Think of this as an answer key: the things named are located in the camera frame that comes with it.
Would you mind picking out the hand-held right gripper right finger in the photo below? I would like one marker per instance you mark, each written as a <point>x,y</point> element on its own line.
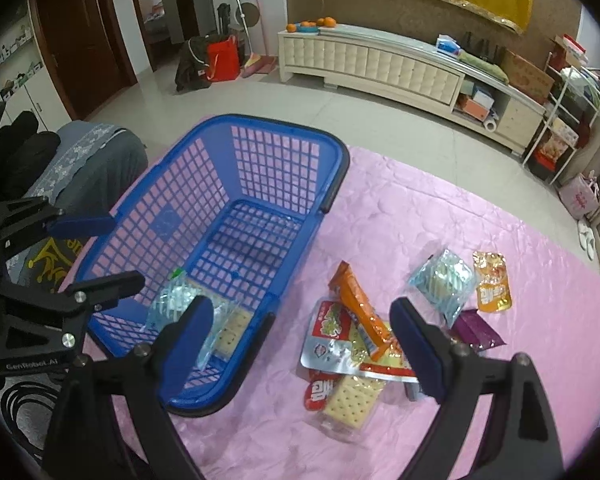
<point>415,350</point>

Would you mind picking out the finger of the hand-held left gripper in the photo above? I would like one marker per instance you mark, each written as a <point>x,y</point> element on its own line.
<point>115,284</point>
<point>80,226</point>

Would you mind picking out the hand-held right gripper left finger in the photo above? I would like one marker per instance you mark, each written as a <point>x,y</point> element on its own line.
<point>192,345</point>

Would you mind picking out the clear square cracker packet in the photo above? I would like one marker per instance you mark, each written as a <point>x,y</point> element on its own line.
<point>232,330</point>

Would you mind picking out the light blue patterned cracker packet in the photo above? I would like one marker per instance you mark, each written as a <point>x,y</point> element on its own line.
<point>172,300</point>

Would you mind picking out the orange snack packet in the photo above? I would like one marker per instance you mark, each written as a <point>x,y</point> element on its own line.
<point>362,305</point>

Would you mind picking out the light blue striped cracker packet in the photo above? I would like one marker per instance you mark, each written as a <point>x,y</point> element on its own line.
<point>442,280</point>

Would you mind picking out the clear large cracker packet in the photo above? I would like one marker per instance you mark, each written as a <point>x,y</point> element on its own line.
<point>350,402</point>

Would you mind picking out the red and silver snack packet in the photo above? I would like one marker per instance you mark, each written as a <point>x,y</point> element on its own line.
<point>330,345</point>

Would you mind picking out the small red packet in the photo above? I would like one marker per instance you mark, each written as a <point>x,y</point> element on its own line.
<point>317,392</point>

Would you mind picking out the blue plastic basket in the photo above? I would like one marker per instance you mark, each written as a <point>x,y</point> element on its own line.
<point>260,170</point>

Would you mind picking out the grey swirl pattern rug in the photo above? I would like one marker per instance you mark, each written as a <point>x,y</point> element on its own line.
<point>27,410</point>

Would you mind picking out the black cloth with yellow print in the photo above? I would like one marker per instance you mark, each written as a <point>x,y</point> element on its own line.
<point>50,265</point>

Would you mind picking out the purple snack packet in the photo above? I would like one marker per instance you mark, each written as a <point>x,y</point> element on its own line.
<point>480,332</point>

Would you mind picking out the grey covered chair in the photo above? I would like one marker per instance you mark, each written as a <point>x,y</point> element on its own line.
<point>105,160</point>

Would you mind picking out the orange jelly pouch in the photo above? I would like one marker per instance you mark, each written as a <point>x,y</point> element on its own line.
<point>492,285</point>

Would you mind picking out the pink tablecloth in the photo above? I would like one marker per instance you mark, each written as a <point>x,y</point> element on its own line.
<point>430,200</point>

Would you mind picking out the brown wooden door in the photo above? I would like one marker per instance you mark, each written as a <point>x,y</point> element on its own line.
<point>80,40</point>

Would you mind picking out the white slippers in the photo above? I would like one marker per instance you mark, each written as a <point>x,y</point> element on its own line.
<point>587,240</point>

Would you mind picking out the red paper bag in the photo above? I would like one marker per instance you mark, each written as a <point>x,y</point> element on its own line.
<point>223,60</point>

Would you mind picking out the pink bag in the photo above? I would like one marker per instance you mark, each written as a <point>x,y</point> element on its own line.
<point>577,195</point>

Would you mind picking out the white paper roll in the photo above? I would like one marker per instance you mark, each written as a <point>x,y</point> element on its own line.
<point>491,125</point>

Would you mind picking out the pink broom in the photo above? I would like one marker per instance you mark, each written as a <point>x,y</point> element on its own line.
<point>257,65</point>

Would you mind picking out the orange box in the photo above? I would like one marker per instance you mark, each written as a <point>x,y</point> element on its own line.
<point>472,107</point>

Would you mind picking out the white mop pole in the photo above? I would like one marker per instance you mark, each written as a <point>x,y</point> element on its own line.
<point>242,20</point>

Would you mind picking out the white metal rack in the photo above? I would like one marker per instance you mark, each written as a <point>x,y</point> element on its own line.
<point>565,110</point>

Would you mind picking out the white tufted TV cabinet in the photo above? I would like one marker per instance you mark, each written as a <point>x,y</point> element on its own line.
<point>380,67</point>

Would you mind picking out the green cushion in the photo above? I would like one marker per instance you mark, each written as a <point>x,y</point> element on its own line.
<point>485,65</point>

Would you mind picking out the brown cardboard box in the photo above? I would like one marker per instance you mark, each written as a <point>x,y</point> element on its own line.
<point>527,75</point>

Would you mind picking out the blue plate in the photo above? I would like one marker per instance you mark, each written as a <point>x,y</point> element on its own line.
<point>310,30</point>

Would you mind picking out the blue and white tissue box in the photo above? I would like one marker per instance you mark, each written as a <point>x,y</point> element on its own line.
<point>448,45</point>

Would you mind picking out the white wall shelf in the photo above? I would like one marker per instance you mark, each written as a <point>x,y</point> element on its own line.
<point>15,60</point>

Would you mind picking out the small brown round wall disc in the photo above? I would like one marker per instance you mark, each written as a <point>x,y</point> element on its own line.
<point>251,15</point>

